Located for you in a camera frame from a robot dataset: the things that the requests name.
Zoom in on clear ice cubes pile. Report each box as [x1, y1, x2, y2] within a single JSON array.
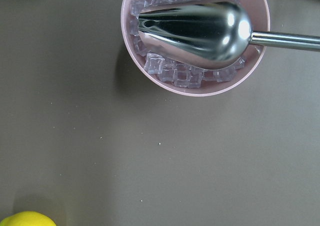
[[128, 0, 246, 88]]

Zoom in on pink bowl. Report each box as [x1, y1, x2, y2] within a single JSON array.
[[120, 0, 270, 97]]

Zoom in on steel ice scoop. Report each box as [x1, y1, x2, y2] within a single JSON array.
[[138, 0, 320, 70]]

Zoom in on yellow lemon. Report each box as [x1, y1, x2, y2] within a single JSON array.
[[0, 211, 56, 226]]

